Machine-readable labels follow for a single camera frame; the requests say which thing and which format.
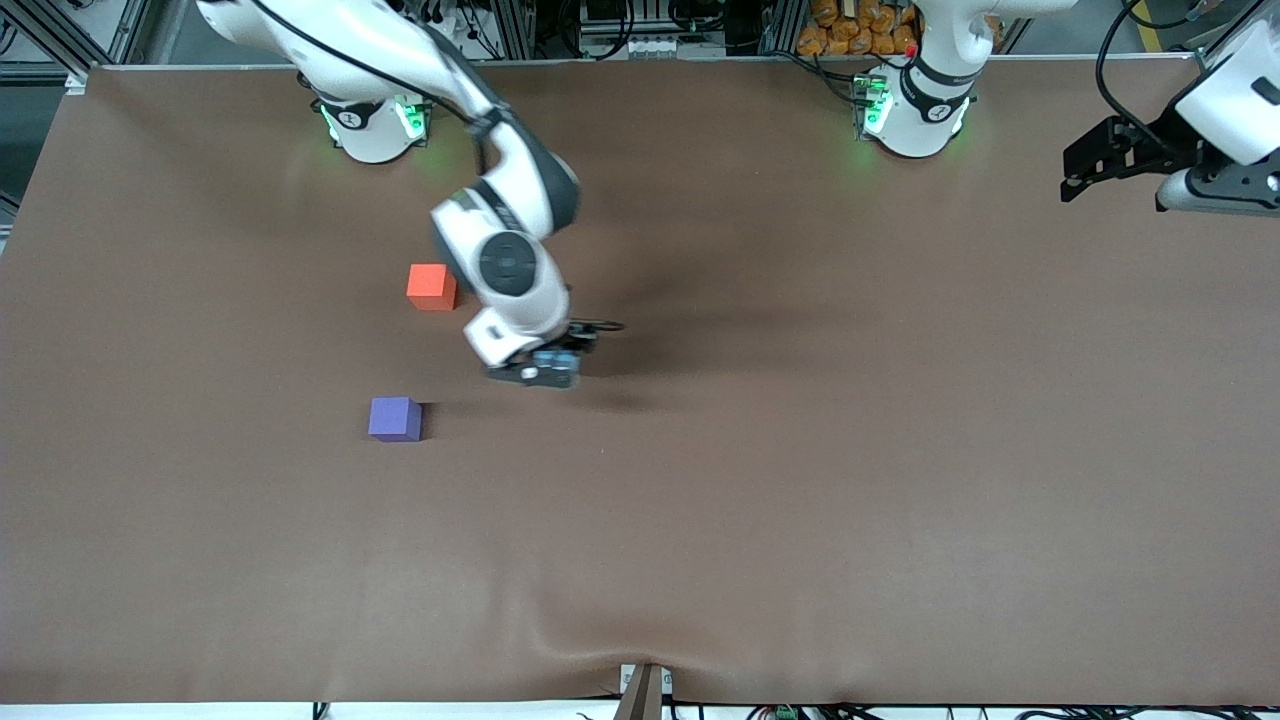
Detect aluminium camera mount post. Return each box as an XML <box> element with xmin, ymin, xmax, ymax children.
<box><xmin>618</xmin><ymin>662</ymin><xmax>674</xmax><ymax>720</ymax></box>

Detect aluminium frame profile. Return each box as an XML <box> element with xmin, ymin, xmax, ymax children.
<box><xmin>0</xmin><ymin>0</ymin><xmax>151</xmax><ymax>89</ymax></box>
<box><xmin>1193</xmin><ymin>0</ymin><xmax>1280</xmax><ymax>83</ymax></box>

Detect brown table cover mat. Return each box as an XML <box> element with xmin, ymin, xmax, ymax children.
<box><xmin>0</xmin><ymin>55</ymin><xmax>1280</xmax><ymax>707</ymax></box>

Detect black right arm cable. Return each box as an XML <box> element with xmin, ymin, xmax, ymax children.
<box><xmin>250</xmin><ymin>0</ymin><xmax>503</xmax><ymax>141</ymax></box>

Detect white power strip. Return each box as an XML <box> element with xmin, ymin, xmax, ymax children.
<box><xmin>578</xmin><ymin>35</ymin><xmax>693</xmax><ymax>61</ymax></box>

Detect pile of orange bags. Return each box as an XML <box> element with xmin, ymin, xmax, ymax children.
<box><xmin>797</xmin><ymin>0</ymin><xmax>921</xmax><ymax>57</ymax></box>

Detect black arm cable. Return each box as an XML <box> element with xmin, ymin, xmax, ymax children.
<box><xmin>1094</xmin><ymin>0</ymin><xmax>1207</xmax><ymax>137</ymax></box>
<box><xmin>250</xmin><ymin>0</ymin><xmax>503</xmax><ymax>141</ymax></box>

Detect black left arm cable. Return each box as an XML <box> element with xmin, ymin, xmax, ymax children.
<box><xmin>1094</xmin><ymin>0</ymin><xmax>1207</xmax><ymax>137</ymax></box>

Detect orange foam cube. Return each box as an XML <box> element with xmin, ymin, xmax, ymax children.
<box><xmin>406</xmin><ymin>263</ymin><xmax>459</xmax><ymax>312</ymax></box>

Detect purple foam cube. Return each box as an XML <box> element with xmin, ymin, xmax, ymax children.
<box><xmin>367</xmin><ymin>396</ymin><xmax>424</xmax><ymax>443</ymax></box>

